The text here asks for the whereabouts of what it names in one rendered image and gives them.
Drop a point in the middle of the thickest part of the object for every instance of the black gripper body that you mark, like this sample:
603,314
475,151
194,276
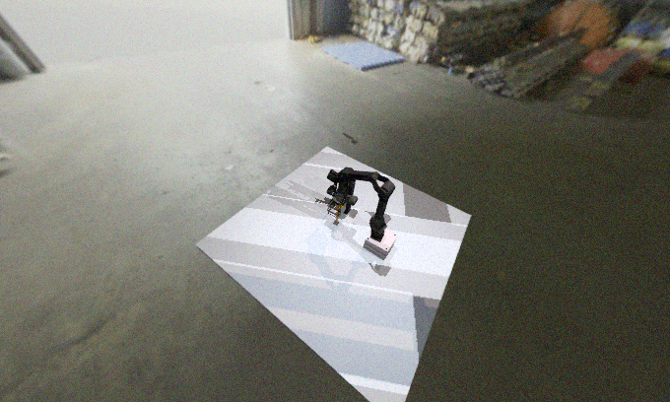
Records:
350,199

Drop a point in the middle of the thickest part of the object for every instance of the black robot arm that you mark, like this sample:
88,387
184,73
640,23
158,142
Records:
344,176

